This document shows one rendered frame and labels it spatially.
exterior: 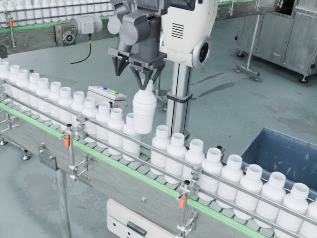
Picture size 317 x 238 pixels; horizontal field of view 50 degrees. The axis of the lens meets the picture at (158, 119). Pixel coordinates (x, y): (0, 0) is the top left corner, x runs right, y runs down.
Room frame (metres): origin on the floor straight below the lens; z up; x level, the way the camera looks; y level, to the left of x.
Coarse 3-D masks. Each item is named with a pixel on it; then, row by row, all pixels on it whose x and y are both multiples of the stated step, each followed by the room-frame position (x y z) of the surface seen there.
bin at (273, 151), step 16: (256, 144) 1.23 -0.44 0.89; (272, 144) 1.25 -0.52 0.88; (288, 144) 1.22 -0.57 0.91; (304, 144) 1.19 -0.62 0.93; (256, 160) 1.28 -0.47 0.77; (272, 160) 1.24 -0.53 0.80; (288, 160) 1.21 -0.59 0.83; (304, 160) 1.18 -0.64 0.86; (288, 176) 1.20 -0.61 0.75; (304, 176) 1.16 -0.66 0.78
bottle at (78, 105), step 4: (76, 92) 1.06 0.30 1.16; (80, 92) 1.07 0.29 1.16; (76, 96) 1.04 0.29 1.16; (80, 96) 1.04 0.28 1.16; (76, 100) 1.04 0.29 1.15; (80, 100) 1.04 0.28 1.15; (72, 104) 1.04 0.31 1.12; (76, 104) 1.03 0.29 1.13; (80, 104) 1.03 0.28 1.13; (72, 108) 1.03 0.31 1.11; (76, 108) 1.02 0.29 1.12; (80, 108) 1.03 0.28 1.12; (80, 112) 1.03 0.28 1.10; (72, 116) 1.04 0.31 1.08; (72, 120) 1.04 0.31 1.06; (76, 120) 1.02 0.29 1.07; (76, 124) 1.02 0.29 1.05; (76, 132) 1.02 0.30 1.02
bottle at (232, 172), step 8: (232, 160) 0.76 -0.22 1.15; (240, 160) 0.75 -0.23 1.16; (224, 168) 0.75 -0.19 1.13; (232, 168) 0.72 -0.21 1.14; (240, 168) 0.74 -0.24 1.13; (224, 176) 0.72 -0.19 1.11; (232, 176) 0.72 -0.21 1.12; (240, 176) 0.72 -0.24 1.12; (224, 184) 0.72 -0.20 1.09; (224, 192) 0.72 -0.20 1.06; (232, 192) 0.71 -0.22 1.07; (216, 200) 0.74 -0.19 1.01; (232, 200) 0.71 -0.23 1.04
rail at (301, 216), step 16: (112, 128) 0.92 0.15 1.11; (144, 144) 0.85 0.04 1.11; (176, 160) 0.79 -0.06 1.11; (176, 176) 0.79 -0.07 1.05; (208, 176) 0.74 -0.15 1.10; (208, 192) 0.73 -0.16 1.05; (288, 192) 0.69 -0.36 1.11; (240, 208) 0.68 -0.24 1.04; (288, 208) 0.62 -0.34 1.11; (272, 224) 0.63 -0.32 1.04
